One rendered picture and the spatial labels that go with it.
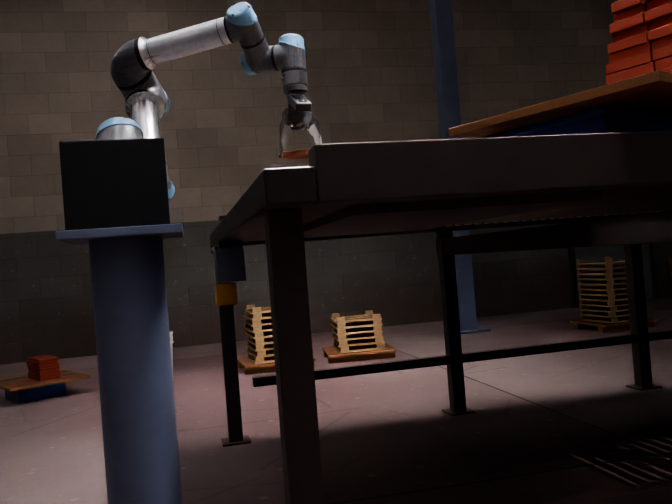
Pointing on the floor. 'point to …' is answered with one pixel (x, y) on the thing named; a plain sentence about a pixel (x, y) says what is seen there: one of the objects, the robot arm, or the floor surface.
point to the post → (443, 26)
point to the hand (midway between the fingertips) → (301, 153)
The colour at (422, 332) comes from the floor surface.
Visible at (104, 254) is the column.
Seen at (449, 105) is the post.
